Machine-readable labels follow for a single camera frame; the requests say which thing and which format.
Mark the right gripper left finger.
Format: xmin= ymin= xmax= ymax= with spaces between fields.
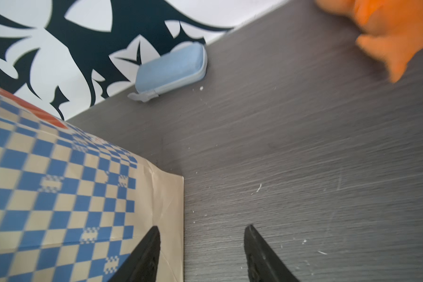
xmin=109 ymin=226 xmax=161 ymax=282

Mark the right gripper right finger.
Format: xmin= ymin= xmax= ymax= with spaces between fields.
xmin=244 ymin=224 xmax=300 ymax=282

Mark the blue checkered paper bag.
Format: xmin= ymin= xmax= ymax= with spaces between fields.
xmin=0 ymin=88 xmax=184 ymax=282

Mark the blue glasses case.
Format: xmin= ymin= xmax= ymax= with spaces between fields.
xmin=128 ymin=42 xmax=208 ymax=103

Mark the orange plush toy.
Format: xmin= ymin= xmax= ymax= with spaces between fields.
xmin=315 ymin=0 xmax=423 ymax=83

